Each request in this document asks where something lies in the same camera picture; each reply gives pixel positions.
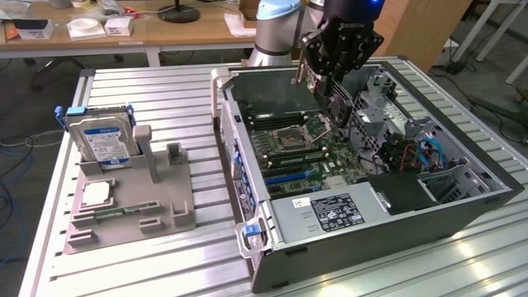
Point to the silver CPU chip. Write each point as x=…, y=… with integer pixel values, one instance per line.
x=96, y=193

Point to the CPU socket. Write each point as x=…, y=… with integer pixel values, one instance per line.
x=290, y=139

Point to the black chair base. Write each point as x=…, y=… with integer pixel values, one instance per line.
x=49, y=66

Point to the black graphics card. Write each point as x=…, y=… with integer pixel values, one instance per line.
x=340, y=108

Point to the blue expansion slot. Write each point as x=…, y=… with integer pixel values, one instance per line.
x=288, y=178

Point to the grey parts rack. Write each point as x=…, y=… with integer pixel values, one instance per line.
x=136, y=191

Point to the metal disk bay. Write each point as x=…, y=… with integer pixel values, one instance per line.
x=453, y=185

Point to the blue case latch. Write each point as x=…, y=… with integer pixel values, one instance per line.
x=249, y=231

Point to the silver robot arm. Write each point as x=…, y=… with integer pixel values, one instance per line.
x=272, y=37

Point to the white tape holder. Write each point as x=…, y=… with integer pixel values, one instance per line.
x=82, y=29

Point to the hard disk with blue caddy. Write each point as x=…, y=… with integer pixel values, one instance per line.
x=94, y=142

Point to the black floor stand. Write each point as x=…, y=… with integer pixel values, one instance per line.
x=502, y=108

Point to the grey power supply unit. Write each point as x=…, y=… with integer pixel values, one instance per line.
x=296, y=222

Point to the perforated metal drive cage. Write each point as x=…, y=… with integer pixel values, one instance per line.
x=374, y=123

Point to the black installed RAM stick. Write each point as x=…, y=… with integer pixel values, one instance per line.
x=296, y=157

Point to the metal socket cover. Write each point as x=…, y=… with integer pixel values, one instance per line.
x=317, y=128

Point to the white paper stack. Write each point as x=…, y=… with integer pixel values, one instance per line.
x=238, y=28

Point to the green motherboard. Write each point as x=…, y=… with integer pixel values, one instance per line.
x=329, y=161

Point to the wooden cabinet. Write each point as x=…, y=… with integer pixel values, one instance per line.
x=412, y=31

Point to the black open PC case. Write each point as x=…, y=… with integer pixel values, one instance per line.
x=370, y=247

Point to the green RAM stick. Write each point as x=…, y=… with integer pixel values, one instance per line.
x=122, y=211

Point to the brown cardboard box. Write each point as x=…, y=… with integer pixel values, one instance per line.
x=246, y=14

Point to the small white carton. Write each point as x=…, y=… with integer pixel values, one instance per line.
x=118, y=27

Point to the black lamp base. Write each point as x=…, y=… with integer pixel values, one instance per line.
x=178, y=15

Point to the white box with black top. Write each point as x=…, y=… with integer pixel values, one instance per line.
x=34, y=32

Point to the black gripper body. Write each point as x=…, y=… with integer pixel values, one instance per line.
x=350, y=14

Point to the white table frame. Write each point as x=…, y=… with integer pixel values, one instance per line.
x=473, y=32

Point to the small orange item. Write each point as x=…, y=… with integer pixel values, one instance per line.
x=10, y=32

